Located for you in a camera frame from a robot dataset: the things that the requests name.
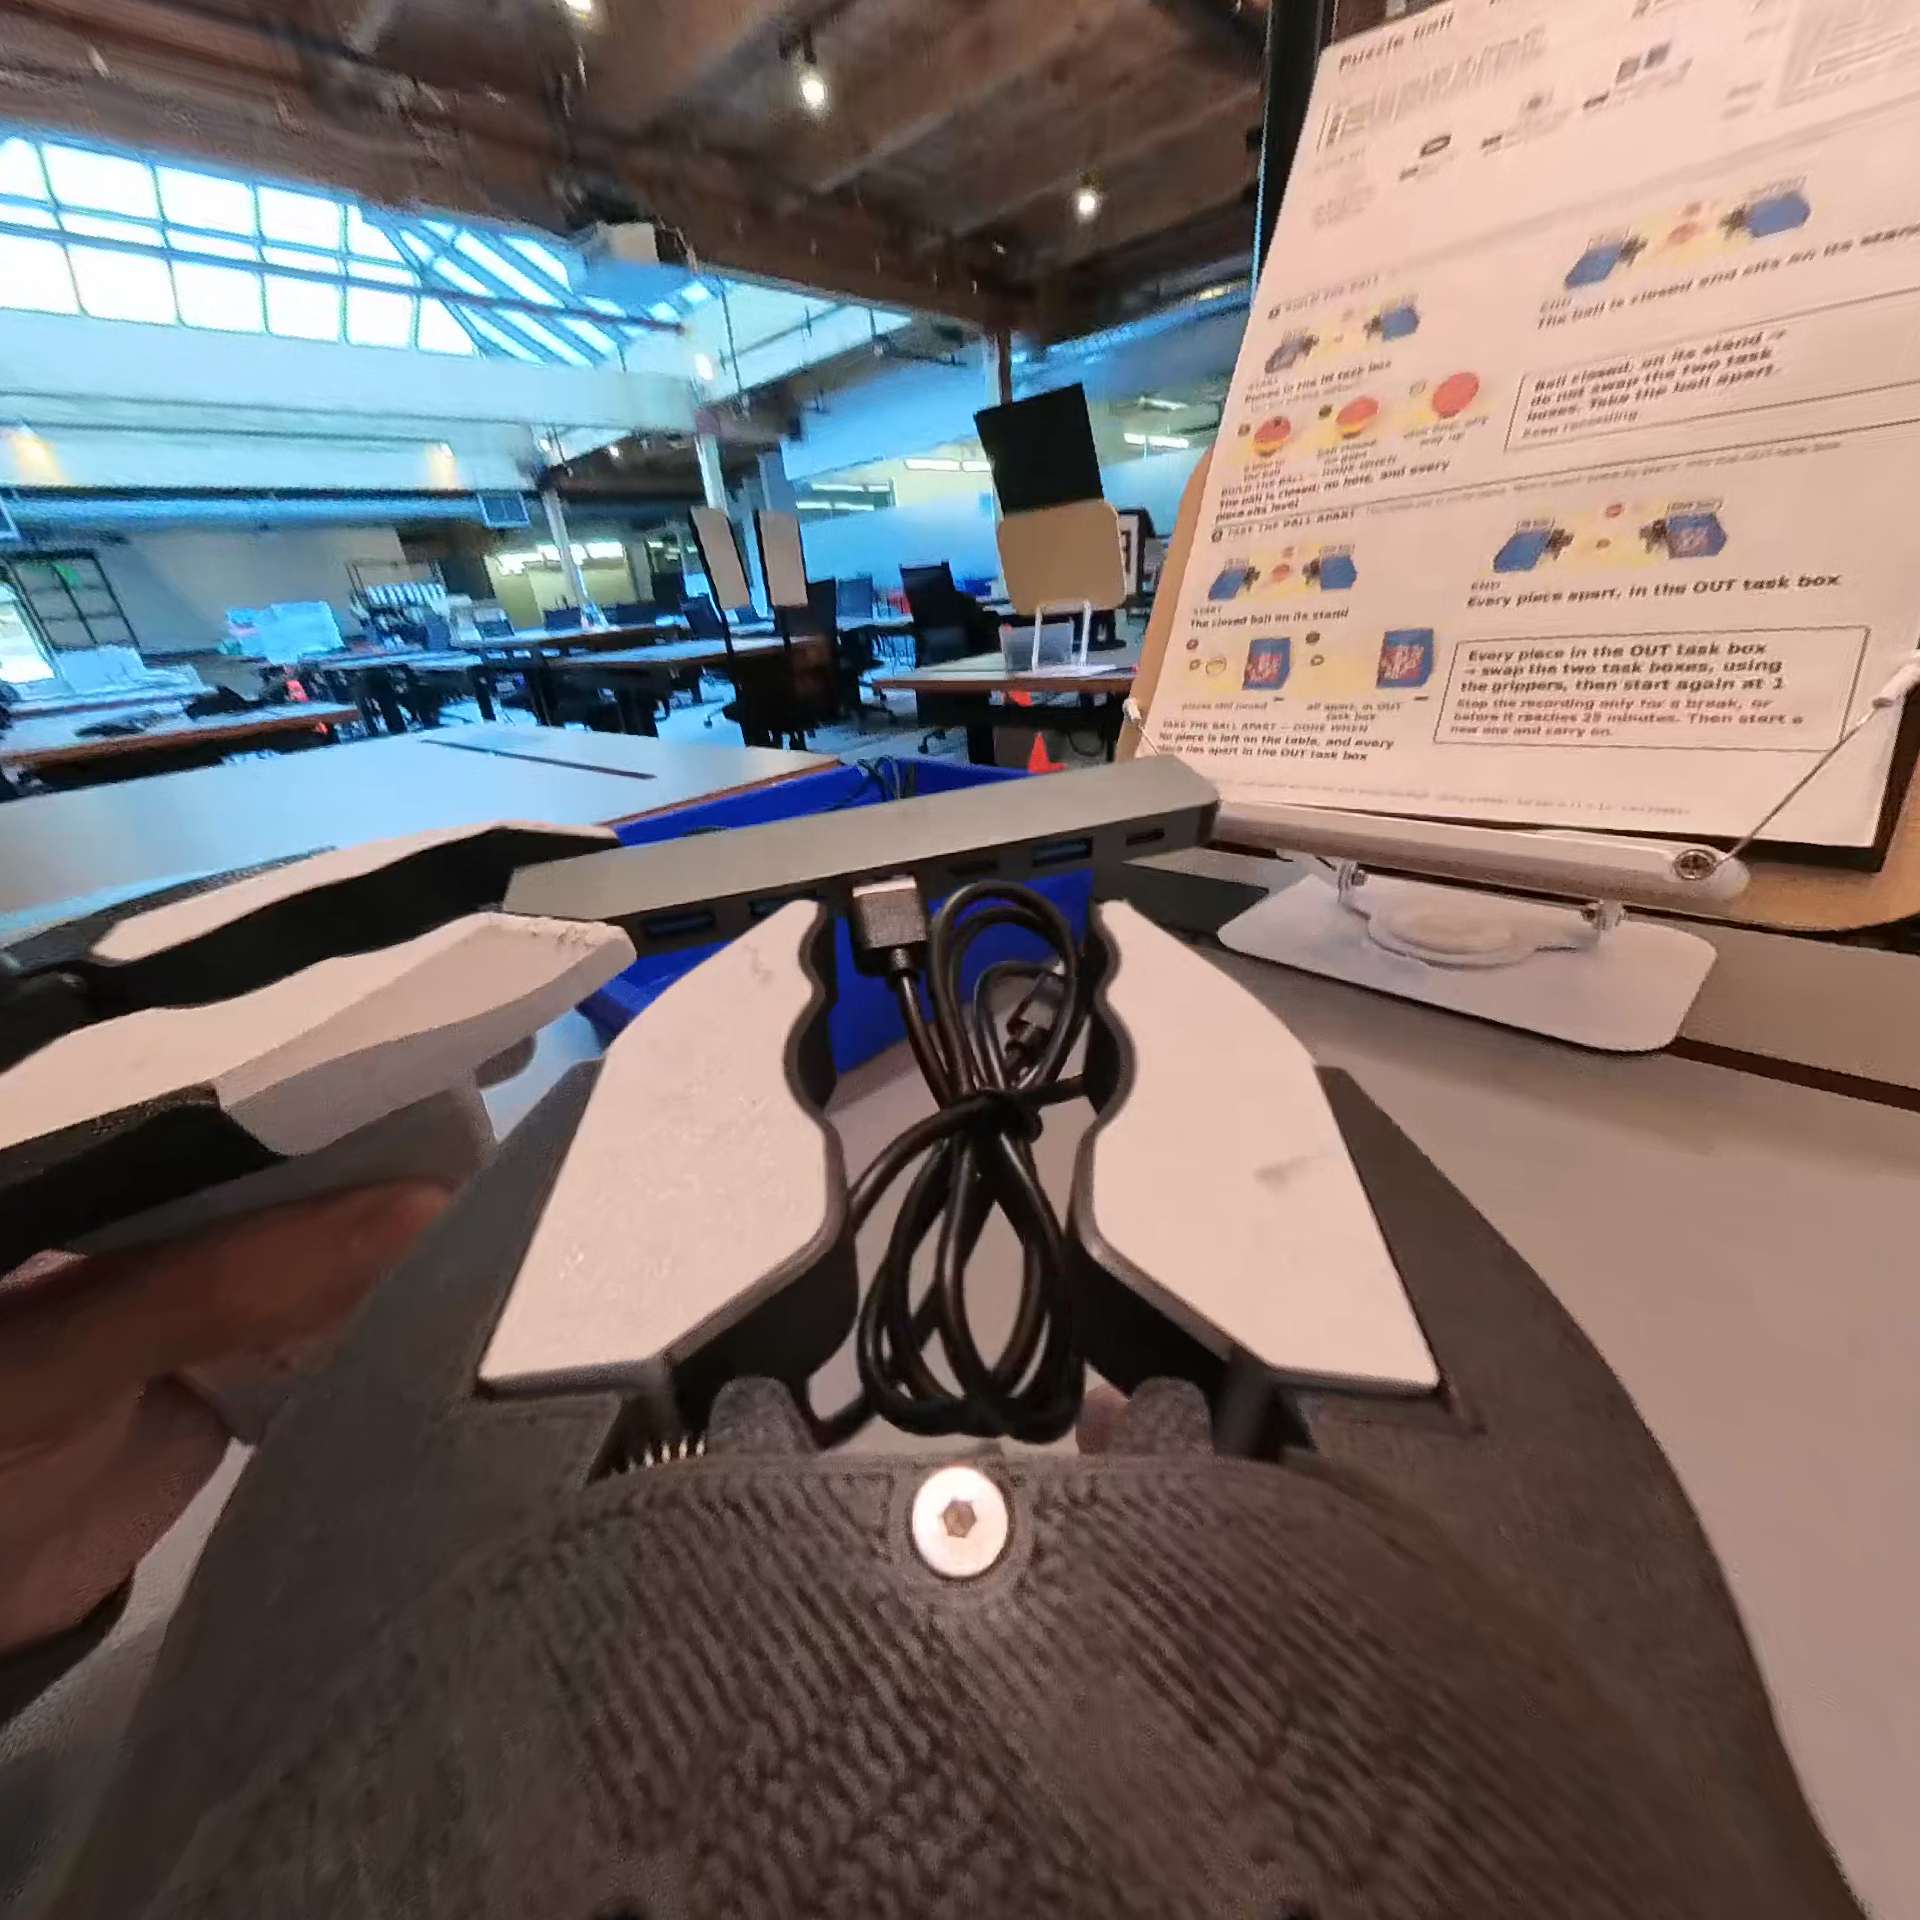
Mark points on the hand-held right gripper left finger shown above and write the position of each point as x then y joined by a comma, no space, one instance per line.
690,1171

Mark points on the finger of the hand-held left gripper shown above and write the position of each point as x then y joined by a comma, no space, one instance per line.
301,1020
332,887

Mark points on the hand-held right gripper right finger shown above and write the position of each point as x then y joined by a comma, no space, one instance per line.
1245,1171

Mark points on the dark grey USB hub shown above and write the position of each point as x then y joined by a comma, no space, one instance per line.
899,833

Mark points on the grey desk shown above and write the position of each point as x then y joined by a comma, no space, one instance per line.
1650,1276

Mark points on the blue plastic bin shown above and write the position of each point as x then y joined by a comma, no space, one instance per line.
864,1006

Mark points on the row of background office desks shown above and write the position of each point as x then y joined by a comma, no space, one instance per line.
524,661

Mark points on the white metal document stand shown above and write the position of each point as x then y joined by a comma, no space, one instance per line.
1501,991

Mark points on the tan board on stand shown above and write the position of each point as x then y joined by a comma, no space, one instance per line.
784,560
722,555

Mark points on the skylight window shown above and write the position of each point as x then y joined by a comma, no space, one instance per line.
227,254

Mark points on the white ceiling projector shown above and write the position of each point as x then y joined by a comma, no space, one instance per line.
639,264

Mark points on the black panel on clear stand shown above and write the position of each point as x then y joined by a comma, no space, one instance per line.
1043,452

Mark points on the printed instruction sheet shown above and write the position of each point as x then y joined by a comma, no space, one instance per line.
1575,452

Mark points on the ceiling spot lamp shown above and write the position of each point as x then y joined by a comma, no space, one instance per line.
813,86
1087,196

